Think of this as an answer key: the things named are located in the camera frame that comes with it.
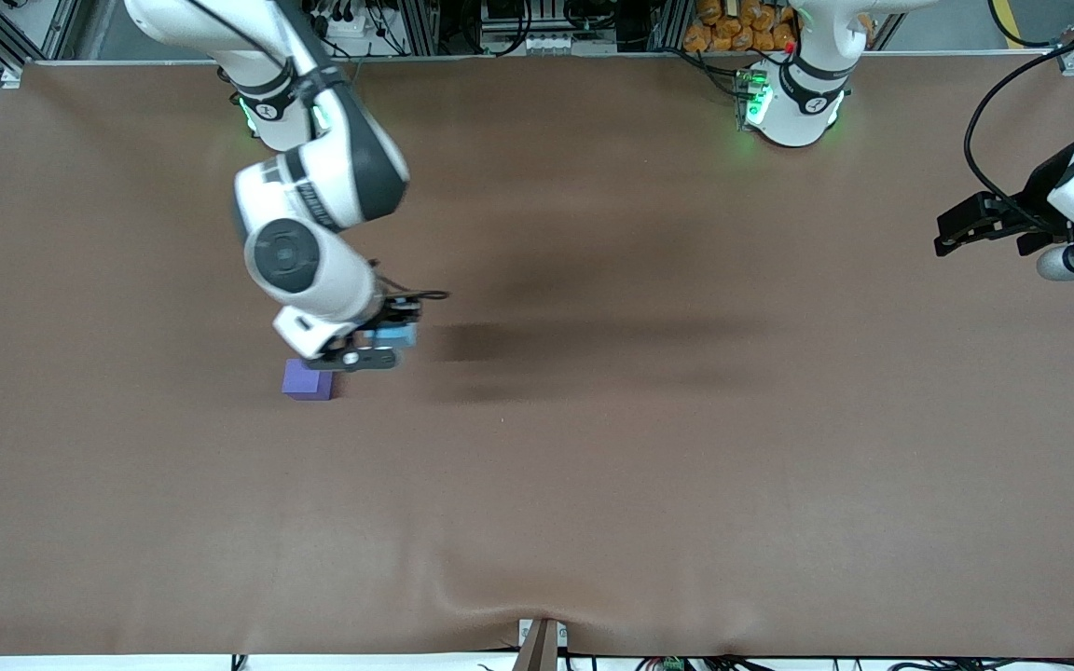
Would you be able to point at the green terminal connector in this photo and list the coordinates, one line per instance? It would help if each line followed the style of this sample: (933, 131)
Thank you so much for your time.
(673, 664)

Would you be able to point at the light blue foam block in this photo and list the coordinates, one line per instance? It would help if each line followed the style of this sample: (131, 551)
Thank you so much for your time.
(395, 336)

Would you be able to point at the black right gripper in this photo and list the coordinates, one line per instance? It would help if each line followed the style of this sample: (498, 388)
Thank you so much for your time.
(399, 310)

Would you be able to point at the purple foam block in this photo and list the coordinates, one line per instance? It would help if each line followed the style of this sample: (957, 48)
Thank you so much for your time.
(304, 384)

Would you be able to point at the brown wooden post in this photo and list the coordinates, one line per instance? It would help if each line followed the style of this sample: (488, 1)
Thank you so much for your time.
(539, 652)

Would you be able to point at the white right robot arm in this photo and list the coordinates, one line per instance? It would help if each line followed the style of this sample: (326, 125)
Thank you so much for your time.
(313, 270)

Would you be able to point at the small white socket strip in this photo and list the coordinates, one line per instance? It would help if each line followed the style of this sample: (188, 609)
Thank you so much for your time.
(551, 43)

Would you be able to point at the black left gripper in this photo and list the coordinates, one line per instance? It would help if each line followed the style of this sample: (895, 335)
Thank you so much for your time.
(1040, 195)

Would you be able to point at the white power strip with plugs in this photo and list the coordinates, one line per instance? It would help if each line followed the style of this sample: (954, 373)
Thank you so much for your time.
(351, 28)

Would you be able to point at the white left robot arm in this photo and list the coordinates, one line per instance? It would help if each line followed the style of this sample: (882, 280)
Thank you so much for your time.
(793, 102)

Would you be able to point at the orange mesh bag pile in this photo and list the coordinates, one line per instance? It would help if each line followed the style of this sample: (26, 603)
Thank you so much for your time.
(723, 33)

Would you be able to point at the brown table cloth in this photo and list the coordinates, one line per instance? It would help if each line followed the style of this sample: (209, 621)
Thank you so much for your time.
(593, 485)

